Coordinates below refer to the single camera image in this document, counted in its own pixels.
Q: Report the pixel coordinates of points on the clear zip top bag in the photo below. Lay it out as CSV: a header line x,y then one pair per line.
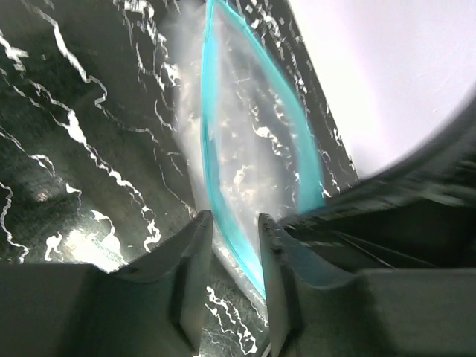
x,y
249,146

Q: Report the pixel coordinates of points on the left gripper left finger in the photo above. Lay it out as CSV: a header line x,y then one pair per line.
x,y
161,295

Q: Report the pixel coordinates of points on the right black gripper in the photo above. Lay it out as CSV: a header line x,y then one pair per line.
x,y
419,213

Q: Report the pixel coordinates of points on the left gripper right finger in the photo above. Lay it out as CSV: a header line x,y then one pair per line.
x,y
302,293

